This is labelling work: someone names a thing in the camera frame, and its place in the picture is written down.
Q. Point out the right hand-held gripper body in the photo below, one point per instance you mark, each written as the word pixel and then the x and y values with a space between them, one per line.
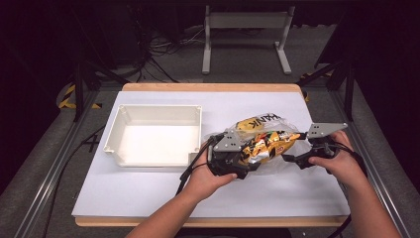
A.
pixel 325 129

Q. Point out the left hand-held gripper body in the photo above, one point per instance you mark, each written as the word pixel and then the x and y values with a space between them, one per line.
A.
pixel 228 145

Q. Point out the orange snack packet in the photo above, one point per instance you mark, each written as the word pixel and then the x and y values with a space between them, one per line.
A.
pixel 267 147

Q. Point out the clear printed plastic bag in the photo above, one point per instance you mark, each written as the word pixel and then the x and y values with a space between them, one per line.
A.
pixel 264 120

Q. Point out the person's right hand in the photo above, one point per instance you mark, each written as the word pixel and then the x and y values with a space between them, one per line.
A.
pixel 343 165

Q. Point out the person's left hand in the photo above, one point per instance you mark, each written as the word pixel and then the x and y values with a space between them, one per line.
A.
pixel 204 181

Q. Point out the yellow black hazard tape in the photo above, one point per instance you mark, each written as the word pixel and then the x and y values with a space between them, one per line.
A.
pixel 67 97
pixel 307 96

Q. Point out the black metal stand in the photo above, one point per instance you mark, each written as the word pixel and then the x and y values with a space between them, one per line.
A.
pixel 348 89
pixel 78 89

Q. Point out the wooden table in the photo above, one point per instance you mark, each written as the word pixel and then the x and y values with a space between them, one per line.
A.
pixel 211 87

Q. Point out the white plastic box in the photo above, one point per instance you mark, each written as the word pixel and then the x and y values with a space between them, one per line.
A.
pixel 158 142

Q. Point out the white table mat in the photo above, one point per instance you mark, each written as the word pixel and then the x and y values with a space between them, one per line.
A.
pixel 138 188

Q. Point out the white metal stand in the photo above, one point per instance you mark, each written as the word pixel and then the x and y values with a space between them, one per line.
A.
pixel 246 20

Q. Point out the aluminium rail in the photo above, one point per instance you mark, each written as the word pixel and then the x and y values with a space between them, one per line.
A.
pixel 379 178
pixel 49 178

